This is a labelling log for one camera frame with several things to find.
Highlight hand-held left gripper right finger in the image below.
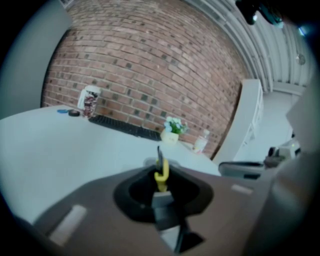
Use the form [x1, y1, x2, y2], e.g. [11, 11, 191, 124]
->
[169, 166, 276, 256]

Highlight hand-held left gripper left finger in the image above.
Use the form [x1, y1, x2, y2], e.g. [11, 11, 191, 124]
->
[33, 164, 176, 256]

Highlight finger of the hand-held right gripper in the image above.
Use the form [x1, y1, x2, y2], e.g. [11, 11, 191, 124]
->
[218, 161, 266, 180]

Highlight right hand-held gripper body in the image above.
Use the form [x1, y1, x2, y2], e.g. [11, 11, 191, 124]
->
[265, 141, 302, 167]

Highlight white drink bottle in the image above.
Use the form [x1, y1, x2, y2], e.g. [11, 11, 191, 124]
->
[192, 129, 211, 155]

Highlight white shelf unit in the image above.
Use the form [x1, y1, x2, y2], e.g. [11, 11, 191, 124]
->
[214, 78, 265, 163]

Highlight potted artificial flowers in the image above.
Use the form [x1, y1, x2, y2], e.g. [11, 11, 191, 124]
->
[159, 116, 189, 144]

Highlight black keyboard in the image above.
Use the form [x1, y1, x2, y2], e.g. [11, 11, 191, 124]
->
[88, 114, 163, 141]

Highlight patterned paper cup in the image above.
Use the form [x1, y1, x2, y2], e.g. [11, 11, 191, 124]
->
[77, 85, 102, 119]

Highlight grey metal cabinet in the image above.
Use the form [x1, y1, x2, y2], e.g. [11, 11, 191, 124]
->
[0, 0, 73, 121]

